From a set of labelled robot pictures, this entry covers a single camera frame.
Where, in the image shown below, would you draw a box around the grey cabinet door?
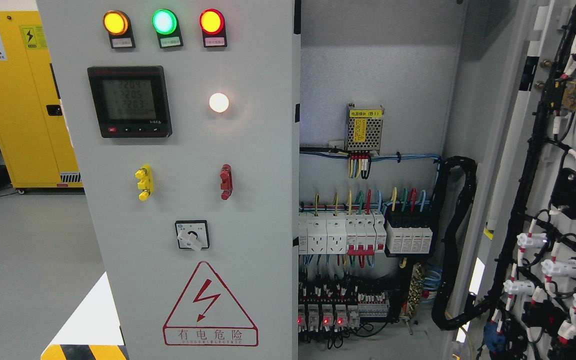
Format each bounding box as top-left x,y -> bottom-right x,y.
37,0 -> 301,360
440,0 -> 576,360

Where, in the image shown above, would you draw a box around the red indicator light left door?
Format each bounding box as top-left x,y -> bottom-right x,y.
199,8 -> 227,48

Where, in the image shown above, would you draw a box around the green indicator light left door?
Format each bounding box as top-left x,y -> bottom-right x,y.
151,8 -> 184,49

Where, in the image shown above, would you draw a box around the yellow indicator light left door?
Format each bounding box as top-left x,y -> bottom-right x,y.
102,10 -> 136,50

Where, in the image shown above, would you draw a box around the white circuit breaker row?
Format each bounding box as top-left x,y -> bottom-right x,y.
297,209 -> 387,256

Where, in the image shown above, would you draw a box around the perforated metal power supply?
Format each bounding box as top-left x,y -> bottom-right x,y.
344,102 -> 386,155

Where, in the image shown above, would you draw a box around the white indicator light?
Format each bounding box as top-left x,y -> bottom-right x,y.
208,92 -> 230,114

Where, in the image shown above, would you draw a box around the black surge protector block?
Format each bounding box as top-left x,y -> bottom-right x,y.
385,209 -> 434,256

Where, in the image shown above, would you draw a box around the lower relay terminal row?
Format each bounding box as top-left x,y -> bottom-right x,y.
295,275 -> 391,333

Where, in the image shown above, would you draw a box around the red electric danger sticker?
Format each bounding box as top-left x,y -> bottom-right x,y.
162,260 -> 259,347

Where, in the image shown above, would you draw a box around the black digital power meter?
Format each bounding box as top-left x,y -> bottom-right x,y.
87,64 -> 173,139

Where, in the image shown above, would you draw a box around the yellow safety cabinet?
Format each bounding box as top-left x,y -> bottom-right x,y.
0,11 -> 83,190

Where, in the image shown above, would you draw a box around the red terminal post block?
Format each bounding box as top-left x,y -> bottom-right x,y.
219,164 -> 234,201

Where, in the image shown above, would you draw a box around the yellow terminal post block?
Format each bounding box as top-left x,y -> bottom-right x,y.
134,164 -> 154,202

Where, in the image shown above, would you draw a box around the black right cable loom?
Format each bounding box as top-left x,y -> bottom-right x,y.
431,156 -> 479,331

